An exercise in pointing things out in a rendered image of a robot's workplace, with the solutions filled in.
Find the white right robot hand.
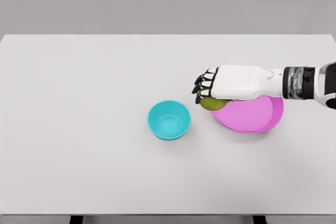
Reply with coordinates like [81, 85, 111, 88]
[192, 65, 265, 105]

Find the blue bowl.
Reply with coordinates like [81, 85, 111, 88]
[147, 100, 192, 141]

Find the pink plate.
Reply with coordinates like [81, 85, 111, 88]
[211, 95, 285, 134]

